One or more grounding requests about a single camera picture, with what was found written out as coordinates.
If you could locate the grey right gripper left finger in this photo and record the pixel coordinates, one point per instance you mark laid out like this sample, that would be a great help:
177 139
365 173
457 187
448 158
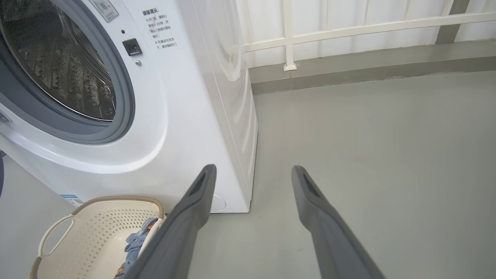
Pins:
182 240

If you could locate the grey post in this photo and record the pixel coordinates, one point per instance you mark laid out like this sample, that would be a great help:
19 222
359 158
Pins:
451 23

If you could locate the blue energy label sticker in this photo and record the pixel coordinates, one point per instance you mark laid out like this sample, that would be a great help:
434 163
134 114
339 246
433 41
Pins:
73 199

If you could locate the cream perforated laundry basket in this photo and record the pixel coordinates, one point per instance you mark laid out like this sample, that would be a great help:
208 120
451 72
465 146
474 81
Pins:
97 240

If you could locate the white metal railing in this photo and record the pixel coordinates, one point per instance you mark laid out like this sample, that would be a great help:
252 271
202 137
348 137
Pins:
288 38

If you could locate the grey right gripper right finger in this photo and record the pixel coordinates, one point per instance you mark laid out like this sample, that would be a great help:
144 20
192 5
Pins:
329 240

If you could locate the round white filter cover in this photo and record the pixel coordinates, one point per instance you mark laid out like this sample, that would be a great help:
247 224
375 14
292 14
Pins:
219 203

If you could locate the grey rubber door gasket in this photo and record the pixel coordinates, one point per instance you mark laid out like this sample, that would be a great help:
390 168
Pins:
126 100

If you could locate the grey square sticker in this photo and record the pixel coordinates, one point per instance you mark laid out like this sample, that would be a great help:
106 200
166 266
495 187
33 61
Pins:
104 9

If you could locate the steel washing machine drum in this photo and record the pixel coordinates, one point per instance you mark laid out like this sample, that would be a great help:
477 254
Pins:
58 66

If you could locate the white front-load washing machine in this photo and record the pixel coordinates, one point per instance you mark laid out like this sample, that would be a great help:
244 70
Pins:
174 116

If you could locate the round black washing machine door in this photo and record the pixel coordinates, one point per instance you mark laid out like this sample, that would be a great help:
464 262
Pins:
1 174

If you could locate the blue garment with orange print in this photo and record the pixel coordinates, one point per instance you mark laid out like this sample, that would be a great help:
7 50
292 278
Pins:
135 244

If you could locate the grey concrete kerb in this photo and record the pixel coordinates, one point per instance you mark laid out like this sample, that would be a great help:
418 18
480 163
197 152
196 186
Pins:
348 66

